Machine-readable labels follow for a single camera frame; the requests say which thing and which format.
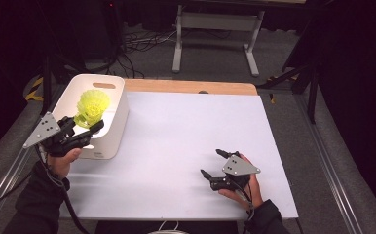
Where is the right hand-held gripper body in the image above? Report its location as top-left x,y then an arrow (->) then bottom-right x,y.
209,154 -> 262,192

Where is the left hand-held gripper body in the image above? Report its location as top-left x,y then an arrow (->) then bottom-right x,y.
22,111 -> 93,158

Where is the yellow plastic shuttlecock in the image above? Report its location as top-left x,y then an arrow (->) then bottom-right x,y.
77,89 -> 112,115
73,113 -> 96,130
76,103 -> 107,125

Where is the white plastic storage bin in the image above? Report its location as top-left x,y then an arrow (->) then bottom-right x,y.
51,73 -> 131,161

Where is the person's right hand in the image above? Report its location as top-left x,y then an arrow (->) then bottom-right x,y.
218,154 -> 264,210

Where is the person's left hand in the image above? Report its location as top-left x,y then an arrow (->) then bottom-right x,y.
46,147 -> 83,179

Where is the yellow black hazard tape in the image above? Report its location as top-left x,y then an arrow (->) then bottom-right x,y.
24,76 -> 45,102

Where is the black metal stand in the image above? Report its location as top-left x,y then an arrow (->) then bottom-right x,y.
39,53 -> 90,115

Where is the black tripod stand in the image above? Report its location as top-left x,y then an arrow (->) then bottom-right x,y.
257,58 -> 320,125

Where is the right hand-held gripper cable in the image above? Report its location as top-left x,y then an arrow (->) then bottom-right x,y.
233,179 -> 256,234

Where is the hand-held gripper cable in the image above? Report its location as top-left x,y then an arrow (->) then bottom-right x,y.
34,145 -> 92,234
233,179 -> 256,234

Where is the white cable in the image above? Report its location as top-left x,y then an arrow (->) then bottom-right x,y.
147,219 -> 190,234

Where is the aluminium rail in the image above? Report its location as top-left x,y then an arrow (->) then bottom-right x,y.
293,94 -> 367,234
0,94 -> 65,225

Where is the left hand-held gripper cable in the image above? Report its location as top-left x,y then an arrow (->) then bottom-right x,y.
34,145 -> 92,234

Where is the black floor cable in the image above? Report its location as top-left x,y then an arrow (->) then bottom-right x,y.
0,172 -> 34,218

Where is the bundle of floor cables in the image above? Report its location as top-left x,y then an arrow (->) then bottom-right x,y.
117,28 -> 177,79

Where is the grey metal stand frame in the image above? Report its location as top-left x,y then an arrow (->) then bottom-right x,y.
171,3 -> 265,78

